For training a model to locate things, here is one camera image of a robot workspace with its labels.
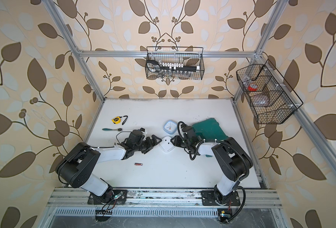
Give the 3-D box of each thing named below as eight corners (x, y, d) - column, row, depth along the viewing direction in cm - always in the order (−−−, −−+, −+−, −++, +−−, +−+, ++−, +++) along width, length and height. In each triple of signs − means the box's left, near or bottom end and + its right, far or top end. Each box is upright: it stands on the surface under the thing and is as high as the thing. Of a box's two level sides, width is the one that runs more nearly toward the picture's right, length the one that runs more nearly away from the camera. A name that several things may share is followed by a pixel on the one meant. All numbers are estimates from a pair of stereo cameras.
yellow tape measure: (111, 124, 107) (110, 122, 105) (114, 117, 111) (113, 115, 109) (125, 124, 107) (124, 122, 105) (127, 117, 111) (126, 115, 109)
